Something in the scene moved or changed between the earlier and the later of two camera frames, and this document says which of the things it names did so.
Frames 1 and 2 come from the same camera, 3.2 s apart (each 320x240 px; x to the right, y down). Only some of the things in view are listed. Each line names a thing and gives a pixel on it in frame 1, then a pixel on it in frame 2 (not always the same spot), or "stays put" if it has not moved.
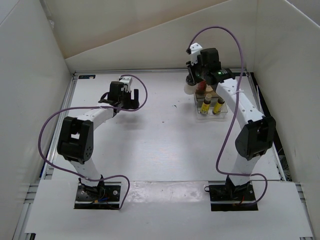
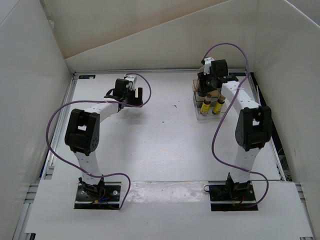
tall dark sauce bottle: x=201 y=88 stays put
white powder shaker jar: x=190 y=87 -> x=200 y=98
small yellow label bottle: x=205 y=105 stays put
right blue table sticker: x=238 y=74 stays put
